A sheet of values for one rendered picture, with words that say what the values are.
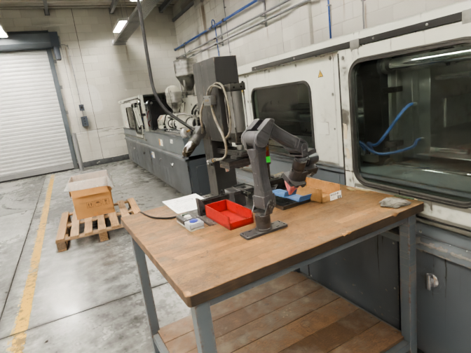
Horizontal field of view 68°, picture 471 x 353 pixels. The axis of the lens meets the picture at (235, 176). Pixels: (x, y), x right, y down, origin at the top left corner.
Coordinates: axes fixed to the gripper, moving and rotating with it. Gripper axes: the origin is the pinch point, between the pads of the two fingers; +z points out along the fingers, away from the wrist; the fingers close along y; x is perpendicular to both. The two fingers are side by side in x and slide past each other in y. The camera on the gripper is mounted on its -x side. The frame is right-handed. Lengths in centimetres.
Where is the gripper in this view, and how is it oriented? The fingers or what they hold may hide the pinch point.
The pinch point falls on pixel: (289, 192)
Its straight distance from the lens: 167.3
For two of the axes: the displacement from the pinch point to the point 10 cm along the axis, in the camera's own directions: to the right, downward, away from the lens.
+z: -1.4, 7.8, 6.1
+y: -4.7, -6.0, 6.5
